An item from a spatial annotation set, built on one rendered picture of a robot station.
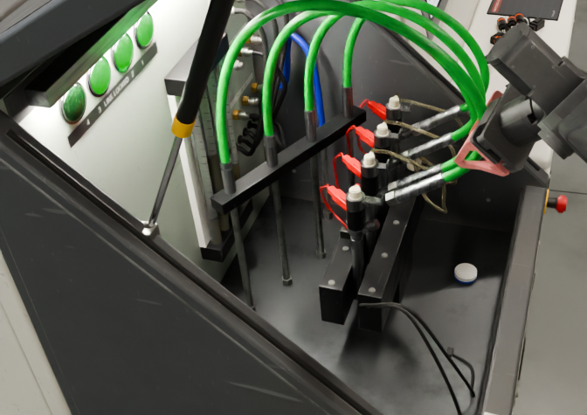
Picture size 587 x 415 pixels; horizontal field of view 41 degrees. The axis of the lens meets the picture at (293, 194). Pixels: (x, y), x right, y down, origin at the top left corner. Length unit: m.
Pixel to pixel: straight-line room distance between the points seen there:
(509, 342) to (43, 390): 0.66
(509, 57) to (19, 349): 0.71
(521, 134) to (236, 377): 0.43
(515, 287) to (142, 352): 0.60
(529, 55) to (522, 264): 0.52
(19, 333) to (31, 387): 0.12
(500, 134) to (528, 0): 1.06
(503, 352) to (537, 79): 0.46
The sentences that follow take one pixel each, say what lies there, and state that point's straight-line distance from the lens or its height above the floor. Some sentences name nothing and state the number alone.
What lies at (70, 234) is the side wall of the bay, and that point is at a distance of 0.87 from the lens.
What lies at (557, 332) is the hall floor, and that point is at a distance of 2.51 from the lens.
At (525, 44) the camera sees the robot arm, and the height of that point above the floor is 1.44.
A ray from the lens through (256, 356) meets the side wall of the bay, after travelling 0.89.
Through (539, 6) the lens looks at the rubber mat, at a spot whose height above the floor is 0.98.
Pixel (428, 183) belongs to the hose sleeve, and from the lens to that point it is 1.09.
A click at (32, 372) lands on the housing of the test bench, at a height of 1.03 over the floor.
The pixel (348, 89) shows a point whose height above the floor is 1.16.
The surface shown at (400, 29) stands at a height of 1.41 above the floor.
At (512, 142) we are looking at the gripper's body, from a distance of 0.98.
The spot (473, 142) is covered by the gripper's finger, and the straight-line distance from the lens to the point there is 0.97.
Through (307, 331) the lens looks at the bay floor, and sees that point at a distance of 1.37.
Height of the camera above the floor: 1.86
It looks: 39 degrees down
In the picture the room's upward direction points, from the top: 6 degrees counter-clockwise
